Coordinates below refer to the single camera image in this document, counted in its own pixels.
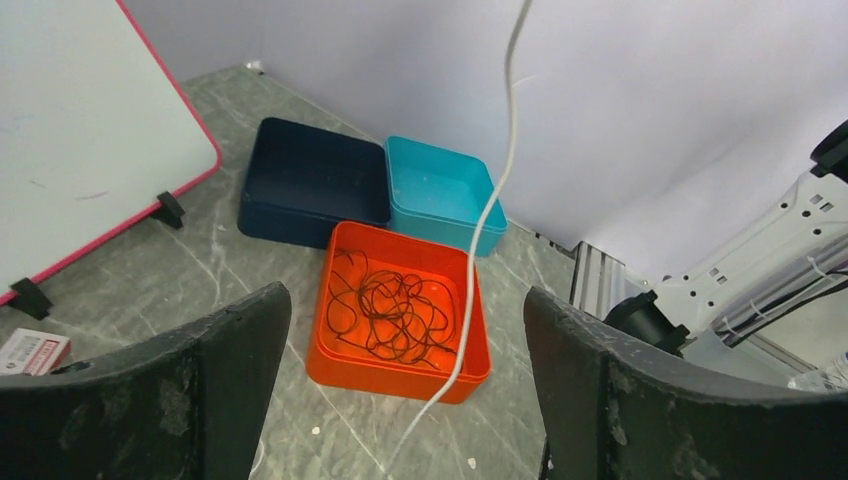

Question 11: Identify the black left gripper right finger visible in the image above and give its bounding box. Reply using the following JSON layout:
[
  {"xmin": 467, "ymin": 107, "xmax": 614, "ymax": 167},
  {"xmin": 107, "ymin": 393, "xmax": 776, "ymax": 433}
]
[{"xmin": 523, "ymin": 287, "xmax": 847, "ymax": 479}]

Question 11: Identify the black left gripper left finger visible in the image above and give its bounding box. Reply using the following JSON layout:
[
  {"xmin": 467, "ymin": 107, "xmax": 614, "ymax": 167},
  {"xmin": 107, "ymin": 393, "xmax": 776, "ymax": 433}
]
[{"xmin": 1, "ymin": 282, "xmax": 292, "ymax": 479}]

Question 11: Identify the orange plastic tray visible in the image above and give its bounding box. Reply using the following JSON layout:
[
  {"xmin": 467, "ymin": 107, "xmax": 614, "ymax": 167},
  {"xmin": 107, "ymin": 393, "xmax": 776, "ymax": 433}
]
[{"xmin": 306, "ymin": 221, "xmax": 492, "ymax": 404}]

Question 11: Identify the dark navy plastic tray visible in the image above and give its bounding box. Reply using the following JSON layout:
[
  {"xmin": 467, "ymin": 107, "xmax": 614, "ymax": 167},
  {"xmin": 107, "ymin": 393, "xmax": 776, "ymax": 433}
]
[{"xmin": 237, "ymin": 117, "xmax": 391, "ymax": 249}]

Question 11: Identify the white thin cable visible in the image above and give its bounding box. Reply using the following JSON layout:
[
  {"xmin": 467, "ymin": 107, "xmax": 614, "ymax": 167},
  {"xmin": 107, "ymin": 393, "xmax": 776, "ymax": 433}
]
[{"xmin": 380, "ymin": 0, "xmax": 535, "ymax": 475}]

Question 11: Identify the light blue plastic tray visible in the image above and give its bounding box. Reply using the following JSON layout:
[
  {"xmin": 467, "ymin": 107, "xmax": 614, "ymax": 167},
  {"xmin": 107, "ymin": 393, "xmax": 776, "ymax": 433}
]
[{"xmin": 384, "ymin": 136, "xmax": 494, "ymax": 251}]

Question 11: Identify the small red white box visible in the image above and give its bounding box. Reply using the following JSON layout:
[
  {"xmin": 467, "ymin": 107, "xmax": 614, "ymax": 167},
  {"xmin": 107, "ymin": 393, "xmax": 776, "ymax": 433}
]
[{"xmin": 1, "ymin": 328, "xmax": 71, "ymax": 376}]

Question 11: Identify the black whiteboard stand foot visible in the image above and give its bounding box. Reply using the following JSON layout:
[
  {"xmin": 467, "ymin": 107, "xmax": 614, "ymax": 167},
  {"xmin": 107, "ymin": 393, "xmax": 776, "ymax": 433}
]
[
  {"xmin": 149, "ymin": 191, "xmax": 185, "ymax": 230},
  {"xmin": 7, "ymin": 278, "xmax": 54, "ymax": 320}
]

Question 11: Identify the pink framed whiteboard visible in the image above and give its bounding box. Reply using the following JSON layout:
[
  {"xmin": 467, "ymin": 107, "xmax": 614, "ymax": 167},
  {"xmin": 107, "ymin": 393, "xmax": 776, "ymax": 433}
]
[{"xmin": 1, "ymin": 1, "xmax": 222, "ymax": 302}]

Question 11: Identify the aluminium frame rail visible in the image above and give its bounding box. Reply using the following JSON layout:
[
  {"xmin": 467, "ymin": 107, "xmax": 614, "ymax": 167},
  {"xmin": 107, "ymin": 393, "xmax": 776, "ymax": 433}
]
[{"xmin": 569, "ymin": 242, "xmax": 847, "ymax": 393}]

